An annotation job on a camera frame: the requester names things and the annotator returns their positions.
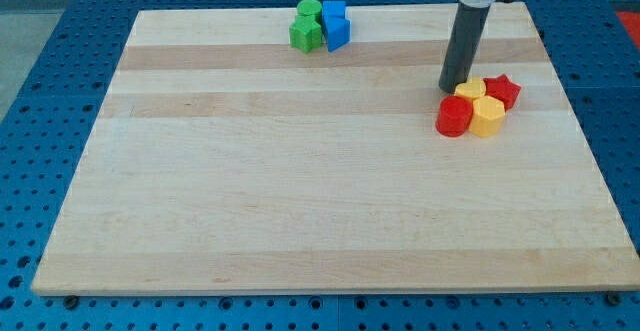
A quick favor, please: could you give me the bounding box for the green star block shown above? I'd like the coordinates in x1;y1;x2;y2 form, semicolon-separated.
289;15;323;53

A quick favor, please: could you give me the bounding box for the blue triangle block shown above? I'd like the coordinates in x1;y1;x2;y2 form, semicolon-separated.
323;16;351;52

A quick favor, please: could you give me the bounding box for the blue cube block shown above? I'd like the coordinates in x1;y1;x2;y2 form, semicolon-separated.
322;0;346;19

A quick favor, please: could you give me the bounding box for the red star block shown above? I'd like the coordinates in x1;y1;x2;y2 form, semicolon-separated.
483;74;522;111

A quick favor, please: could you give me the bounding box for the wooden board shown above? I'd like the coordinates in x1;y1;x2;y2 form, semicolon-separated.
32;2;639;296

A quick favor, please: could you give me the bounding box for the red cylinder block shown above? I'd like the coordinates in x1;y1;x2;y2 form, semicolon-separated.
435;96;473;137

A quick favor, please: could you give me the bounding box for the green cylinder block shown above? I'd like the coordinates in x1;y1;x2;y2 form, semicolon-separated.
296;0;322;23

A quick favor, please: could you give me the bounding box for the yellow heart block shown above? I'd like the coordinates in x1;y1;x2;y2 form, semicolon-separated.
454;77;486;102

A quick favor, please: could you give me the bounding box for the yellow hexagon block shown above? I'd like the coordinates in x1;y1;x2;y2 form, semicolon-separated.
469;96;506;138

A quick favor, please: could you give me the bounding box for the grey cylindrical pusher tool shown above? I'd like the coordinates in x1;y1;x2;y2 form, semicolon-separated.
439;3;490;94

